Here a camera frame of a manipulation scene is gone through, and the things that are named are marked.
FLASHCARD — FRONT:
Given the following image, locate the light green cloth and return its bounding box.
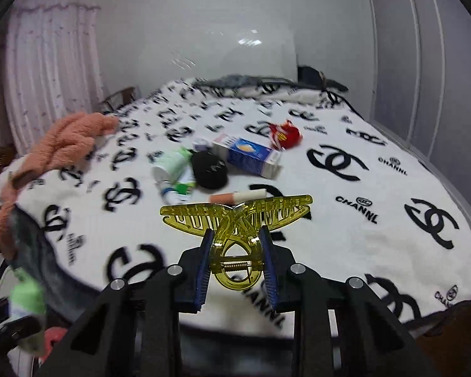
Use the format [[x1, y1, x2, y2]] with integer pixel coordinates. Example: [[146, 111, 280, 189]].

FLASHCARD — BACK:
[[10, 269, 48, 319]]

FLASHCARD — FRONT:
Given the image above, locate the blue white carton box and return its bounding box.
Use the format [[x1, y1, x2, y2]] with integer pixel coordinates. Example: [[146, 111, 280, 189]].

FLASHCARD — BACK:
[[212, 134, 283, 180]]

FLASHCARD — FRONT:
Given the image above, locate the grey striped cloth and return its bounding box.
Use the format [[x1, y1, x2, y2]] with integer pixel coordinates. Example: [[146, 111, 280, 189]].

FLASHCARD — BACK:
[[192, 74, 295, 97]]

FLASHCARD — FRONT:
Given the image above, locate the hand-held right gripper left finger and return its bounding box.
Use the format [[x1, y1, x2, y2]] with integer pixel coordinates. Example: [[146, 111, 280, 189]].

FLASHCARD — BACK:
[[35, 228, 216, 377]]

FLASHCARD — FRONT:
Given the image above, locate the red snack wrapper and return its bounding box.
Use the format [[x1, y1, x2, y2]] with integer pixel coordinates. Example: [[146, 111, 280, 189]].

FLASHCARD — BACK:
[[268, 120, 302, 150]]

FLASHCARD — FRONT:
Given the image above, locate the grey sliding door wardrobe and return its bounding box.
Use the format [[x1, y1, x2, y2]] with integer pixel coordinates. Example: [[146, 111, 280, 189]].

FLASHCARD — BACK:
[[363, 0, 471, 240]]

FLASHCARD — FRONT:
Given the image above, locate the orange white stick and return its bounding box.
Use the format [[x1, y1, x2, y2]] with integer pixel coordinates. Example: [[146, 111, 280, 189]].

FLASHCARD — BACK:
[[209, 188, 268, 205]]

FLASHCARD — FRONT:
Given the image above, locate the orange fuzzy cloth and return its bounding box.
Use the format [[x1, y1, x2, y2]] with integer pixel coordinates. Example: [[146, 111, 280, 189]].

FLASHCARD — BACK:
[[0, 112, 120, 260]]

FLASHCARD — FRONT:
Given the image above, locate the brown woven basket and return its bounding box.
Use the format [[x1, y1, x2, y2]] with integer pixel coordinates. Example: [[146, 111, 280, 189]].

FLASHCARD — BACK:
[[0, 145, 17, 181]]

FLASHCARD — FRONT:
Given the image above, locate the black pouch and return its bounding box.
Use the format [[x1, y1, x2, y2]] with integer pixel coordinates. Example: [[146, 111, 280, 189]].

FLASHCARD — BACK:
[[191, 151, 229, 191]]

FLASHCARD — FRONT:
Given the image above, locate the white black printed blanket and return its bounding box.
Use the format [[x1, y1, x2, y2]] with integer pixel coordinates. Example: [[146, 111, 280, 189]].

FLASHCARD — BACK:
[[0, 74, 471, 340]]

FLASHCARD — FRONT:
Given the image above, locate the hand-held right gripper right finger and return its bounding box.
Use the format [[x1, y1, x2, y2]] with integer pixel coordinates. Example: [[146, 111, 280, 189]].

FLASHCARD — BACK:
[[259, 226, 440, 377]]

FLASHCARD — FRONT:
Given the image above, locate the white glossy headboard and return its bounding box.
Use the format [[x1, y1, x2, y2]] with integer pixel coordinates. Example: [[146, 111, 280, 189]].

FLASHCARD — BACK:
[[135, 27, 299, 95]]

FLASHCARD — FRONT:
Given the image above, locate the wooden chair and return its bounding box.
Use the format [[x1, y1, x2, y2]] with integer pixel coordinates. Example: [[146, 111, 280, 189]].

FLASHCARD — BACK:
[[98, 86, 138, 112]]

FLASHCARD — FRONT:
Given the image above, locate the white green tube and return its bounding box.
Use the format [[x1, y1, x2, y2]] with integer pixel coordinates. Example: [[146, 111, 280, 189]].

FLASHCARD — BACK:
[[160, 178, 199, 205]]

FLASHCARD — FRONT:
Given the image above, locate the dark clothing by headboard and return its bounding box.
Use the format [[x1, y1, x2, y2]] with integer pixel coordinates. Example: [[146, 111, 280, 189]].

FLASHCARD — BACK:
[[297, 65, 350, 93]]

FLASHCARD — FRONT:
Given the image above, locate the pink sheer curtain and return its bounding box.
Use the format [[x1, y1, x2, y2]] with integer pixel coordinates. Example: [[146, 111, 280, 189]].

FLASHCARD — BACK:
[[4, 0, 105, 154]]

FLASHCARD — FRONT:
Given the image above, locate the yellow translucent hair claw clip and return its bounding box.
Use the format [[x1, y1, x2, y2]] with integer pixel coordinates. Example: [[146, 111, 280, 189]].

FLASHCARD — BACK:
[[160, 195, 314, 292]]

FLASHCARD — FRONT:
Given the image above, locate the white green plastic bottle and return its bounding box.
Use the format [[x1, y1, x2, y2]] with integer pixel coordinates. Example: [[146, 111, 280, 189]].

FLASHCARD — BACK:
[[152, 147, 193, 183]]

